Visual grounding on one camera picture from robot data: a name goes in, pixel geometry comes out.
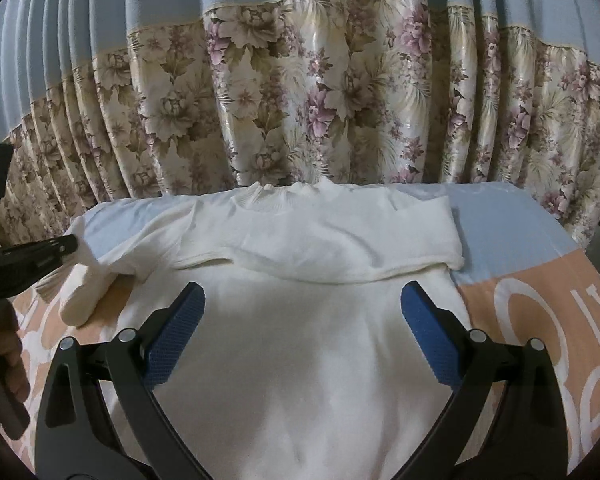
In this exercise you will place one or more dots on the white knit sweater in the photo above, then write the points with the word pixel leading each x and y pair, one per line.
pixel 305 335

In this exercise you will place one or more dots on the person's left hand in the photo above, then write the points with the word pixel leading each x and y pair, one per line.
pixel 7 350

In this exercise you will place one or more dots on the blue and orange printed bedsheet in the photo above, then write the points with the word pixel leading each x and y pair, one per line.
pixel 505 240

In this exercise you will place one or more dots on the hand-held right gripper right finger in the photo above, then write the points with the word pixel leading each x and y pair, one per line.
pixel 427 335

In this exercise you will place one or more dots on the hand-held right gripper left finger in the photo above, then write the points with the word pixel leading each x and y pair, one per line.
pixel 177 335

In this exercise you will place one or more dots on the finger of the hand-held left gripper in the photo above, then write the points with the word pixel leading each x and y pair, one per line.
pixel 40 249

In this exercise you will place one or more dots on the floral curtain with blue top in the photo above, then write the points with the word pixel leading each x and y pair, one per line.
pixel 300 110

